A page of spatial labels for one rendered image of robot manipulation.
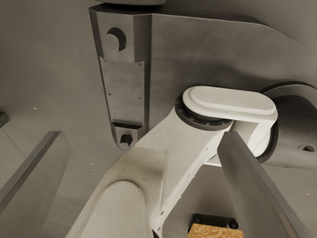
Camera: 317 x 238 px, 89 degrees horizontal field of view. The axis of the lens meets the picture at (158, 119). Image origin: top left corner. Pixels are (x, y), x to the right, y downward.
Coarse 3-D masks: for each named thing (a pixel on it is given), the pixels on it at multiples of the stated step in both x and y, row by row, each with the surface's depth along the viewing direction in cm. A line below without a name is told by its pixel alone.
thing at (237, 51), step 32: (96, 32) 39; (128, 32) 37; (160, 32) 40; (192, 32) 39; (224, 32) 38; (256, 32) 37; (128, 64) 44; (160, 64) 45; (192, 64) 44; (224, 64) 43; (256, 64) 42; (288, 64) 41; (128, 96) 51; (160, 96) 52; (288, 96) 43; (128, 128) 58; (288, 128) 35; (288, 160) 36
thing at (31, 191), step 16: (48, 144) 9; (64, 144) 10; (32, 160) 8; (48, 160) 8; (64, 160) 10; (16, 176) 7; (32, 176) 7; (48, 176) 8; (0, 192) 6; (16, 192) 6; (32, 192) 7; (48, 192) 8; (0, 208) 6; (16, 208) 6; (32, 208) 7; (48, 208) 8; (0, 224) 6; (16, 224) 6; (32, 224) 7
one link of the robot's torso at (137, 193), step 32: (160, 128) 34; (192, 128) 35; (224, 128) 35; (128, 160) 25; (160, 160) 27; (192, 160) 29; (96, 192) 20; (128, 192) 19; (160, 192) 20; (96, 224) 17; (128, 224) 17; (160, 224) 28
